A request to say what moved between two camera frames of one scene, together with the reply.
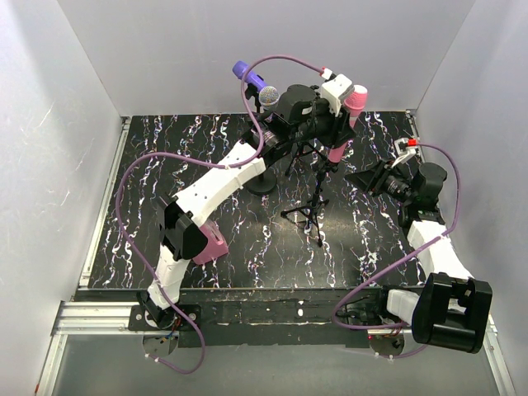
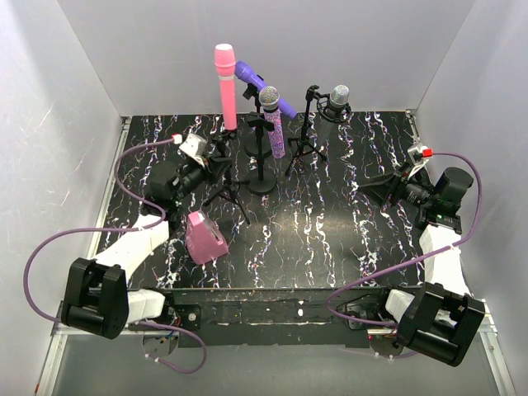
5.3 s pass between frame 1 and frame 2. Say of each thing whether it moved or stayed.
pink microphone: moved
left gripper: moved
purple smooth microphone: stayed
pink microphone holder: stayed
